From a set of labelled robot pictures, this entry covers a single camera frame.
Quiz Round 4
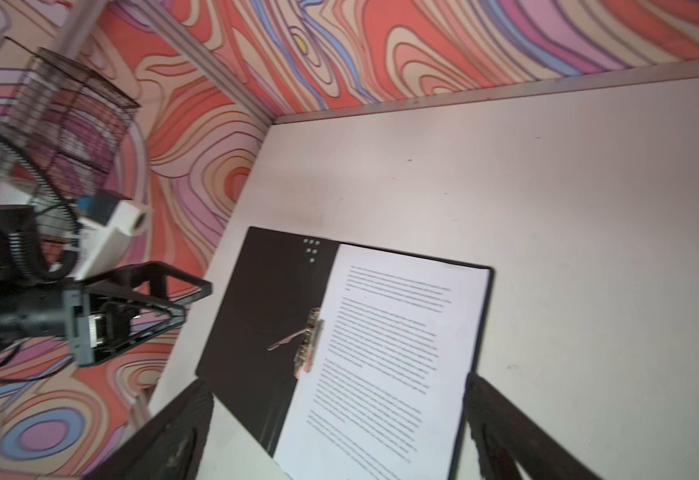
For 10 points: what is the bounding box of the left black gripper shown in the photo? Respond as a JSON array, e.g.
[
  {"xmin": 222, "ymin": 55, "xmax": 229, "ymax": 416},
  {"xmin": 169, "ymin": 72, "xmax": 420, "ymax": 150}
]
[{"xmin": 62, "ymin": 261, "xmax": 212, "ymax": 367}]

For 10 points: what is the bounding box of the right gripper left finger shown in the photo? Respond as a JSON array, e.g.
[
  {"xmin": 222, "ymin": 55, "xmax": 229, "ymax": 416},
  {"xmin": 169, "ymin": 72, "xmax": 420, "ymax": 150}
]
[{"xmin": 83, "ymin": 379, "xmax": 213, "ymax": 480}]

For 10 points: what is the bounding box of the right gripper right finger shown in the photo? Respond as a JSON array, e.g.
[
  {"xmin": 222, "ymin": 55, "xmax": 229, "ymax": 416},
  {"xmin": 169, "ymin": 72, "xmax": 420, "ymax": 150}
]
[{"xmin": 463, "ymin": 373, "xmax": 597, "ymax": 479}]

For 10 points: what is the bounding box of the blue file folder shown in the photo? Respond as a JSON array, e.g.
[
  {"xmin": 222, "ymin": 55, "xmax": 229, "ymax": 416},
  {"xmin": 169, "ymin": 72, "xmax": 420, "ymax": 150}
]
[{"xmin": 195, "ymin": 226, "xmax": 495, "ymax": 480}]

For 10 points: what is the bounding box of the printed paper sheet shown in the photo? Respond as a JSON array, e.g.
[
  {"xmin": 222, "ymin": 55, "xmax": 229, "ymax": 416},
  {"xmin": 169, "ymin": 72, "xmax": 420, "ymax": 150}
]
[{"xmin": 272, "ymin": 243, "xmax": 495, "ymax": 479}]

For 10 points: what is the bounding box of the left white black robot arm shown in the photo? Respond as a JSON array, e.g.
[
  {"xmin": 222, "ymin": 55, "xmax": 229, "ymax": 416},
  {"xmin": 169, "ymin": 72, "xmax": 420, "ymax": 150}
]
[{"xmin": 0, "ymin": 134, "xmax": 212, "ymax": 367}]

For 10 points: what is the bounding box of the metal folder clip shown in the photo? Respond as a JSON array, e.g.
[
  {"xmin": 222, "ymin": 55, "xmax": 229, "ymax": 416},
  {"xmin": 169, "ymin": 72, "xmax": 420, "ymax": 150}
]
[{"xmin": 266, "ymin": 307, "xmax": 324, "ymax": 379}]

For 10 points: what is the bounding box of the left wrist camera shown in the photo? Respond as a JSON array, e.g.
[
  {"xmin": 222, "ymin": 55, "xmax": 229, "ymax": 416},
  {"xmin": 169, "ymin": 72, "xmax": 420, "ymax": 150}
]
[{"xmin": 72, "ymin": 189, "xmax": 152, "ymax": 281}]

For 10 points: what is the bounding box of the left black wire basket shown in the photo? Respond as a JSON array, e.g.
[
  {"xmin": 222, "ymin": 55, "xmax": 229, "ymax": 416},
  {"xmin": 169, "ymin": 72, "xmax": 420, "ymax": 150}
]
[{"xmin": 0, "ymin": 35, "xmax": 141, "ymax": 241}]

